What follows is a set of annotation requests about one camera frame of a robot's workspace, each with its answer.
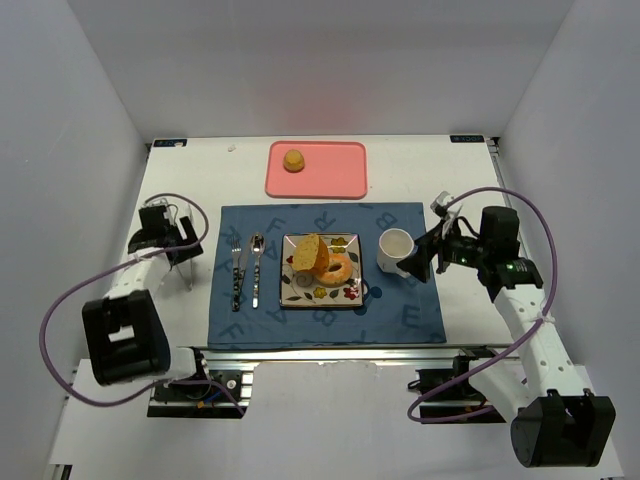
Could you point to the square floral ceramic plate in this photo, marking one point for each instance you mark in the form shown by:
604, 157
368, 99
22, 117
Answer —
300, 289

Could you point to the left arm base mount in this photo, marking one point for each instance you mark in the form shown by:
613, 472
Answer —
220, 389

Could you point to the white ceramic mug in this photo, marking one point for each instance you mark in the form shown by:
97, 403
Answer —
394, 245

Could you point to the blue lettered placemat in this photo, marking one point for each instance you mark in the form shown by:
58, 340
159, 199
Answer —
396, 310

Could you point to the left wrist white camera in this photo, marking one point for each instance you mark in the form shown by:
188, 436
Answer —
158, 202

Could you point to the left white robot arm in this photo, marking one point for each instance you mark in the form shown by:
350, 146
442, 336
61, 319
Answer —
124, 333

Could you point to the aluminium table front rail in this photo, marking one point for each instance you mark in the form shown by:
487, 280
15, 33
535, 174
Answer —
402, 355

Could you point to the orange sugared bagel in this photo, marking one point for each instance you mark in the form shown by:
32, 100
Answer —
337, 272

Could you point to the seeded bread slice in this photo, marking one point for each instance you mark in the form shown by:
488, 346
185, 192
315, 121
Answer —
306, 254
321, 259

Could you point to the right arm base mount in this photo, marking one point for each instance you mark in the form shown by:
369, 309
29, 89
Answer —
460, 403

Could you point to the fork with patterned handle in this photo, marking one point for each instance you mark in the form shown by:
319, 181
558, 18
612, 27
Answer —
236, 251

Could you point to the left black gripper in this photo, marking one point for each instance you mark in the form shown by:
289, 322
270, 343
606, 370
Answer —
181, 241

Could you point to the wrist white camera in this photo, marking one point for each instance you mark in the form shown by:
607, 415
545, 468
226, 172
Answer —
445, 207
158, 202

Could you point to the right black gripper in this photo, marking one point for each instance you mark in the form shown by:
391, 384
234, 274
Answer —
432, 252

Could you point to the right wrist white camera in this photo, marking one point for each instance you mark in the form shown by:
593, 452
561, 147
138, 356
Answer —
445, 207

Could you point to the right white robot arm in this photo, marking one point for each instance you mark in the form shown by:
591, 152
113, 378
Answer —
555, 419

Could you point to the small round muffin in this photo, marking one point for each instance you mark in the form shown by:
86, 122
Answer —
293, 161

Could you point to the pink plastic tray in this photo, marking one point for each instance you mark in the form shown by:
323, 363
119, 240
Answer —
332, 170

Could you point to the spoon with patterned handle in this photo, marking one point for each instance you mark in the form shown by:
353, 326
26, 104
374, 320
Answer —
258, 248

